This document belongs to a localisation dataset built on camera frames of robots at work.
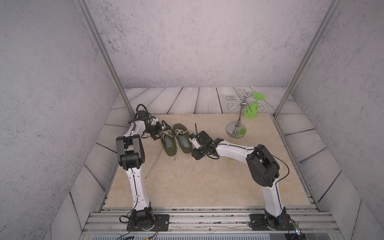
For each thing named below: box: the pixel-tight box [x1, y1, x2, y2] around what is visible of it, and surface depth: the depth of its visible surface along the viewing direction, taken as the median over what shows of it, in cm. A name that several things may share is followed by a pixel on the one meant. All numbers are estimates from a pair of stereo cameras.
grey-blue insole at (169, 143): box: [164, 136, 173, 149], surface depth 103 cm
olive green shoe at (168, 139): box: [160, 120, 177, 157], surface depth 102 cm
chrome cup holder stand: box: [225, 89, 265, 139], surface depth 104 cm
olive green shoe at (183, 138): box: [172, 123, 193, 154], surface depth 102 cm
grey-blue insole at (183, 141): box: [179, 135, 190, 148], surface depth 103 cm
